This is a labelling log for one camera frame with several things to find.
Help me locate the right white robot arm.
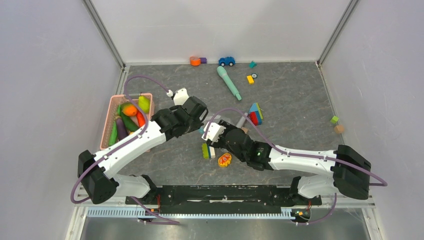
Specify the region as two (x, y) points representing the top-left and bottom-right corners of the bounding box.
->
(202, 120), (372, 204)

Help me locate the yellow small brick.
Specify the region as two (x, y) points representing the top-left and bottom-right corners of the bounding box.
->
(246, 75), (255, 85)

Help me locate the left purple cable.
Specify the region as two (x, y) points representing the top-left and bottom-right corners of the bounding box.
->
(70, 74), (181, 226)

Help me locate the orange green toy mango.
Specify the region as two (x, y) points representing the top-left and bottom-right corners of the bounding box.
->
(120, 102), (138, 117)

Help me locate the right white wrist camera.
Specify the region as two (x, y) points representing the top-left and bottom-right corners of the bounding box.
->
(201, 122), (226, 143)

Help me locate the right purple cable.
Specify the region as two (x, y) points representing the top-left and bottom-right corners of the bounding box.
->
(202, 107), (388, 226)

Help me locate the grey toy microphone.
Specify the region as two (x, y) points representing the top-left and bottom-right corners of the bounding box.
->
(235, 112), (248, 129)

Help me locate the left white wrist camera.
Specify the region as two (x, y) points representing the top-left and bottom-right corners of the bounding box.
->
(166, 88), (189, 106)

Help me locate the green toy pear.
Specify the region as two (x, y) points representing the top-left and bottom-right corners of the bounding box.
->
(138, 95), (151, 114)

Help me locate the purple toy eggplant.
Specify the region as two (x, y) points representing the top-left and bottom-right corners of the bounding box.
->
(115, 117), (129, 141)

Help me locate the purple cable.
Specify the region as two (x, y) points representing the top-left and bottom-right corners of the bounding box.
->
(70, 74), (181, 226)
(202, 107), (388, 226)

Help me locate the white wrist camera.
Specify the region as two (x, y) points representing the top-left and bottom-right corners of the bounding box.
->
(201, 122), (226, 143)
(166, 88), (189, 106)

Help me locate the mint green toy microphone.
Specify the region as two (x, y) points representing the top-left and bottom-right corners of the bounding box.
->
(216, 66), (242, 101)

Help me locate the orange half-round block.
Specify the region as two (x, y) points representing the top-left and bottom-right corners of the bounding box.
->
(189, 56), (202, 67)

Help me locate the lime green cube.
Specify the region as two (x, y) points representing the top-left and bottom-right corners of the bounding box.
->
(330, 115), (340, 125)

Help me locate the blue toy car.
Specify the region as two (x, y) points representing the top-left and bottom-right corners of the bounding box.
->
(218, 56), (236, 67)

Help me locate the yellow red round toy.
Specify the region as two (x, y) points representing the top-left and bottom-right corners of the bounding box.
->
(218, 153), (232, 168)

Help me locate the tan wooden cube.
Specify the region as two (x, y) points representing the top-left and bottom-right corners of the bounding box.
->
(333, 124), (345, 134)

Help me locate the pink plastic basket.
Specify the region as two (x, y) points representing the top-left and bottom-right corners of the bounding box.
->
(99, 93), (155, 150)

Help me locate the clear zip top bag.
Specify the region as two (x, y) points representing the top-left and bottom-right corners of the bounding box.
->
(198, 110), (212, 134)

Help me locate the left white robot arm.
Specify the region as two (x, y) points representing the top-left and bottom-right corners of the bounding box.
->
(77, 96), (208, 205)

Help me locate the green white brick stack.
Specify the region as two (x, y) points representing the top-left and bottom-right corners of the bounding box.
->
(201, 143), (216, 159)

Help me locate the teal triangle block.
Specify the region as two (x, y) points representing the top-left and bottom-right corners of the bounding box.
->
(249, 60), (257, 69)

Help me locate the blue green red block stack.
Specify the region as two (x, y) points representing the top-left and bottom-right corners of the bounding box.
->
(248, 102), (264, 126)

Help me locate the light green toy bean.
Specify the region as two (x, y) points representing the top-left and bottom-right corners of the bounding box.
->
(108, 121), (118, 147)

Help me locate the dark green toy cucumber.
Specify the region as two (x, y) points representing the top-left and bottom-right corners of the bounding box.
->
(119, 111), (140, 132)

